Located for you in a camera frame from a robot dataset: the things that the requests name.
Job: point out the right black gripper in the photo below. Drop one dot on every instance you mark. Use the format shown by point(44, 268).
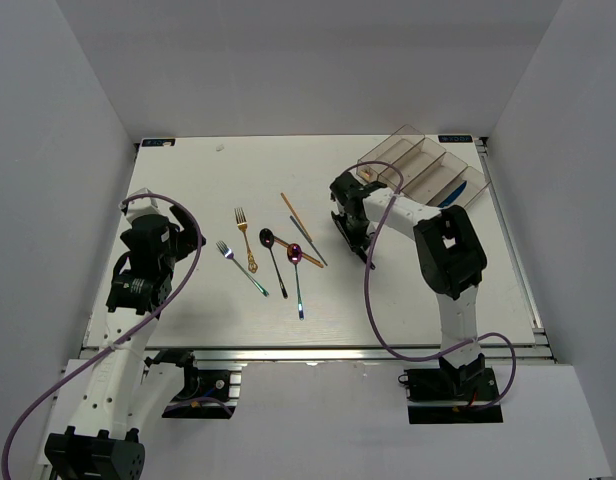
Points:
point(365, 240)

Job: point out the iridescent pink spoon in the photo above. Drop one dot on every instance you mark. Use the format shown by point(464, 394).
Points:
point(294, 255)

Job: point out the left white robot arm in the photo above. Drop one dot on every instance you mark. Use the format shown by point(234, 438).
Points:
point(127, 392)

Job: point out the right blue table label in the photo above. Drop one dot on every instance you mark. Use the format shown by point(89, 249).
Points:
point(455, 138)

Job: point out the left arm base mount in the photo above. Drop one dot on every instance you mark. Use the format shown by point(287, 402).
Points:
point(205, 393)

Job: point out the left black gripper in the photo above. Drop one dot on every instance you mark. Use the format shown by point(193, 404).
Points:
point(187, 239)

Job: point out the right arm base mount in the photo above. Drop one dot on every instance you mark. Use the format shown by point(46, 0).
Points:
point(433, 400)

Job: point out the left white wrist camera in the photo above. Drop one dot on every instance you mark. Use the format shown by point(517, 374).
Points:
point(137, 208)

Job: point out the blue table label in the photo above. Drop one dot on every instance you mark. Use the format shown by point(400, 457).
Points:
point(169, 142)
point(455, 138)

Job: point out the left blue table label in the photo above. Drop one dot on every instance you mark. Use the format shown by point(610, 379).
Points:
point(169, 142)

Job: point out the black spoon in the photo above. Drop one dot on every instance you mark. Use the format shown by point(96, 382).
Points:
point(267, 239)

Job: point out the blue knife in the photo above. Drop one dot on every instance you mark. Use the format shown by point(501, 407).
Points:
point(453, 196)

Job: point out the clear compartment organizer tray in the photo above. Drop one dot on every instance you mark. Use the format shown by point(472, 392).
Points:
point(431, 170)

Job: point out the blue grey chopstick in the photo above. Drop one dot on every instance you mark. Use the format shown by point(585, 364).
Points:
point(309, 242)

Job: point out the gold chopstick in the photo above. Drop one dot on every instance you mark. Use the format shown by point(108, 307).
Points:
point(307, 257)
point(295, 215)

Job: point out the black knife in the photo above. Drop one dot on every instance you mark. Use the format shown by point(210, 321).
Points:
point(363, 226)

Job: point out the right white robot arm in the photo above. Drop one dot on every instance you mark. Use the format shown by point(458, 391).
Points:
point(450, 256)

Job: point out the iridescent rainbow fork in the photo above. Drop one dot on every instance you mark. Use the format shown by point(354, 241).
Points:
point(228, 254)

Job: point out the gold ornate fork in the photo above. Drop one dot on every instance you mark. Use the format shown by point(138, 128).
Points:
point(242, 225)

